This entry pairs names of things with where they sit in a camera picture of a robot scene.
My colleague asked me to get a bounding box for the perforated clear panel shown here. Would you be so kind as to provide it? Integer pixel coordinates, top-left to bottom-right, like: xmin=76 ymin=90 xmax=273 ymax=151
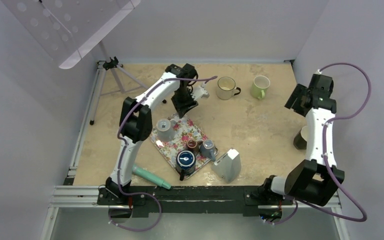
xmin=3 ymin=0 xmax=141 ymax=69

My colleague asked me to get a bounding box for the silver tripod stand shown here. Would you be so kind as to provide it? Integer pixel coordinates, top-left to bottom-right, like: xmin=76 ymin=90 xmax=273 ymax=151
xmin=89 ymin=40 xmax=148 ymax=126

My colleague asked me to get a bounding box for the grey mug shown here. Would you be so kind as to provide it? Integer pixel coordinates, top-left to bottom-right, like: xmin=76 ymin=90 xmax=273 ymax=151
xmin=156 ymin=118 xmax=176 ymax=142

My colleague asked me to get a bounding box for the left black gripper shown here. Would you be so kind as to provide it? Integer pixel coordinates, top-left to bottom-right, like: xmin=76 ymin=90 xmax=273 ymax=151
xmin=171 ymin=87 xmax=199 ymax=119

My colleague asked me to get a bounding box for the floral tray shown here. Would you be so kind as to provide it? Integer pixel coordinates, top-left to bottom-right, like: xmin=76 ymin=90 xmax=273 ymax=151
xmin=149 ymin=113 xmax=211 ymax=180

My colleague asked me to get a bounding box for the dark blue mug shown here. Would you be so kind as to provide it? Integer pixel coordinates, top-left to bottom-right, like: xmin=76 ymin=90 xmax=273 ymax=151
xmin=175 ymin=150 xmax=196 ymax=181

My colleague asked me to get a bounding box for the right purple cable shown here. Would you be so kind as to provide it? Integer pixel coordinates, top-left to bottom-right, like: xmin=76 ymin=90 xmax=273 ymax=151
xmin=261 ymin=62 xmax=372 ymax=226

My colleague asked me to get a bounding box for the silver wedge box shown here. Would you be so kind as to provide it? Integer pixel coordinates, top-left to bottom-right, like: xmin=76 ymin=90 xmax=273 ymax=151
xmin=211 ymin=148 xmax=242 ymax=184

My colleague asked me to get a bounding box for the cream mug black handle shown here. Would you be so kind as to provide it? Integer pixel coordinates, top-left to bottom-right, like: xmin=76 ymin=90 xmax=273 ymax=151
xmin=216 ymin=76 xmax=242 ymax=100

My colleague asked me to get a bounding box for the blue-grey small mug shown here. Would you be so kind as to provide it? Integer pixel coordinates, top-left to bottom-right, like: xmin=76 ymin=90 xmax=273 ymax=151
xmin=199 ymin=139 xmax=216 ymax=162

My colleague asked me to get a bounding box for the light green mug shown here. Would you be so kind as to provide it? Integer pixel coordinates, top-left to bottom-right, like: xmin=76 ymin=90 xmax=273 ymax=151
xmin=250 ymin=75 xmax=271 ymax=100

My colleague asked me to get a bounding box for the aluminium frame rail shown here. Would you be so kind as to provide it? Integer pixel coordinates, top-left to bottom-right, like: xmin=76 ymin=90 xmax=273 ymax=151
xmin=40 ymin=183 xmax=341 ymax=240

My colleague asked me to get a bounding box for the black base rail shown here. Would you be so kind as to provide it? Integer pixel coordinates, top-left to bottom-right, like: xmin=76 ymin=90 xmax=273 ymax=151
xmin=97 ymin=185 xmax=293 ymax=222

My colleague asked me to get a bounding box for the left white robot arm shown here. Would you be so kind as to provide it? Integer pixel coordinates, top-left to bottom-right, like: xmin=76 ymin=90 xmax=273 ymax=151
xmin=105 ymin=63 xmax=198 ymax=205

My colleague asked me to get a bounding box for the brown small mug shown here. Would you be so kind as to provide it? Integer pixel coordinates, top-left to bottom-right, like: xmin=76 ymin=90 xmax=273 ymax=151
xmin=186 ymin=139 xmax=203 ymax=156

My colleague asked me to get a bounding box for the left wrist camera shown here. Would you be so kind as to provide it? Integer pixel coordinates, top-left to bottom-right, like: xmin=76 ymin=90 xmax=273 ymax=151
xmin=191 ymin=85 xmax=210 ymax=101

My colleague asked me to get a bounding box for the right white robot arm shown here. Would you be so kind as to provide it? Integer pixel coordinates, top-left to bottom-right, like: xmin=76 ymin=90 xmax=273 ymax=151
xmin=258 ymin=73 xmax=345 ymax=206

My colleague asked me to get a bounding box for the teal cylindrical bottle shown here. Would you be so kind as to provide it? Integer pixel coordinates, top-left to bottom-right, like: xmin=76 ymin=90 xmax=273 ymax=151
xmin=132 ymin=164 xmax=172 ymax=190

